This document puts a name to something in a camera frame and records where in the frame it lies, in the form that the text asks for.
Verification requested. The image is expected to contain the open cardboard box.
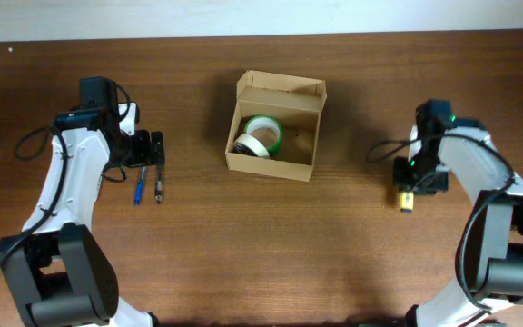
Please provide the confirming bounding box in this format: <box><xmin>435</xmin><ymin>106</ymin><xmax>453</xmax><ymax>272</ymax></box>
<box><xmin>224</xmin><ymin>70</ymin><xmax>327</xmax><ymax>182</ymax></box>

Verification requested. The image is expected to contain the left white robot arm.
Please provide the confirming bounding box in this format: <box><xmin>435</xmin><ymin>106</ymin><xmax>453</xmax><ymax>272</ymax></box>
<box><xmin>0</xmin><ymin>76</ymin><xmax>165</xmax><ymax>326</ymax></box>

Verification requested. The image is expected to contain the green tape roll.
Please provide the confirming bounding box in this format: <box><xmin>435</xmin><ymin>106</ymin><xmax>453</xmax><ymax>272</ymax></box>
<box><xmin>243</xmin><ymin>115</ymin><xmax>283</xmax><ymax>156</ymax></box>

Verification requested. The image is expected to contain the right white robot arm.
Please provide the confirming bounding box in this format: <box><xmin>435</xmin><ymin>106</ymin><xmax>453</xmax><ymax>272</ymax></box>
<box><xmin>394</xmin><ymin>124</ymin><xmax>523</xmax><ymax>326</ymax></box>

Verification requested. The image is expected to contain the white masking tape roll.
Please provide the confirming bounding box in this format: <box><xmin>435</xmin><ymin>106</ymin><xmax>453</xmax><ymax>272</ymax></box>
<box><xmin>233</xmin><ymin>134</ymin><xmax>270</xmax><ymax>158</ymax></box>

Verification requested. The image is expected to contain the blue retractable pen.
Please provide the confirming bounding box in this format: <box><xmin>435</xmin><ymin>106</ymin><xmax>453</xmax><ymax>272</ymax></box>
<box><xmin>133</xmin><ymin>166</ymin><xmax>146</xmax><ymax>206</ymax></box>

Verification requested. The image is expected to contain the clear black retractable pen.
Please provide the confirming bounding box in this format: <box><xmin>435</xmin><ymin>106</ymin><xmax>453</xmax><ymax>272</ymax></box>
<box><xmin>154</xmin><ymin>164</ymin><xmax>163</xmax><ymax>203</ymax></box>

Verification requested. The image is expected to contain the yellow and black highlighter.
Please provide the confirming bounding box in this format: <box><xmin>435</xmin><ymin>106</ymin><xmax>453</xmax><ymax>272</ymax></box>
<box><xmin>400</xmin><ymin>191</ymin><xmax>414</xmax><ymax>213</ymax></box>

